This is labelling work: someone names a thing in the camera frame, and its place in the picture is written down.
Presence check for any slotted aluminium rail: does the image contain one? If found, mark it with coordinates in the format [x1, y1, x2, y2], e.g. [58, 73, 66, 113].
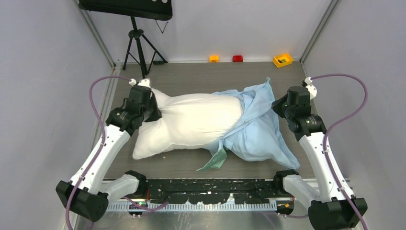
[107, 200, 289, 212]

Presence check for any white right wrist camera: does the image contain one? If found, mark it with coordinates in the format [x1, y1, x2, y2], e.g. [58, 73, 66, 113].
[302, 77, 317, 100]

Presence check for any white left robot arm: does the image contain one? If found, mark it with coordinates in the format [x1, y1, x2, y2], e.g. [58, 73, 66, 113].
[56, 85, 162, 222]

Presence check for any black tripod stand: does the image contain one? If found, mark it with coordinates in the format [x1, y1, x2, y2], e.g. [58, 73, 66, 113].
[122, 16, 168, 79]

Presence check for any white pillow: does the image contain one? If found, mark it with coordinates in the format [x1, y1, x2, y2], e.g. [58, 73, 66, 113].
[132, 89, 243, 160]

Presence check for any orange small block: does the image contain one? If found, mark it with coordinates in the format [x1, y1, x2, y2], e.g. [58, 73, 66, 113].
[209, 55, 220, 63]

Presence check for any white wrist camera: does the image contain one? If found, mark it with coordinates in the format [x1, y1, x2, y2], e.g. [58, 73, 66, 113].
[129, 78, 151, 89]
[302, 77, 317, 100]

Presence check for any red small block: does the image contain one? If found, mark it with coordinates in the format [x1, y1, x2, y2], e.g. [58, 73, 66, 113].
[232, 55, 244, 62]

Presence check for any black panel on tripod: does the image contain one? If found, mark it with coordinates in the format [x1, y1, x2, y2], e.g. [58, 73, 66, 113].
[79, 0, 173, 21]

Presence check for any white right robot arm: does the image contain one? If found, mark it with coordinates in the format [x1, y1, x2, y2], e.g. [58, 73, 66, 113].
[271, 85, 368, 230]

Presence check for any yellow small bin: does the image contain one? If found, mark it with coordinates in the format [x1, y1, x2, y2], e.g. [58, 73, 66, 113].
[272, 53, 294, 68]

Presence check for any light blue pillowcase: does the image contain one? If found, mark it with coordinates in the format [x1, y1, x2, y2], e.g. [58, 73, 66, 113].
[199, 78, 300, 171]

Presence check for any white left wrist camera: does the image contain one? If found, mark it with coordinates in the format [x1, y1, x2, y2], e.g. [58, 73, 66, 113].
[129, 78, 151, 89]

